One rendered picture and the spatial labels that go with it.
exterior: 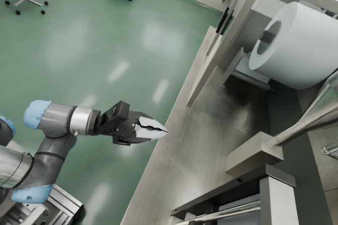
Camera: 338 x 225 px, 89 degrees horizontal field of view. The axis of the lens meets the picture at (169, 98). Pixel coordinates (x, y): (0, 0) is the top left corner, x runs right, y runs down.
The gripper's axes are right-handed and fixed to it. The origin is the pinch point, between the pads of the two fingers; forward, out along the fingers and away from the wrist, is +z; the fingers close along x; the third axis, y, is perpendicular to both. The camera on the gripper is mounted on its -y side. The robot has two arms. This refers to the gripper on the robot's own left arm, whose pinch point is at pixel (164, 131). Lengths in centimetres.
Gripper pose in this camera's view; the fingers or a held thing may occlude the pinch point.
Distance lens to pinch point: 50.0
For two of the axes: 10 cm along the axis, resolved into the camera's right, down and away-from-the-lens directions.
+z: 9.6, 1.9, 1.8
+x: -0.6, 8.4, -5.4
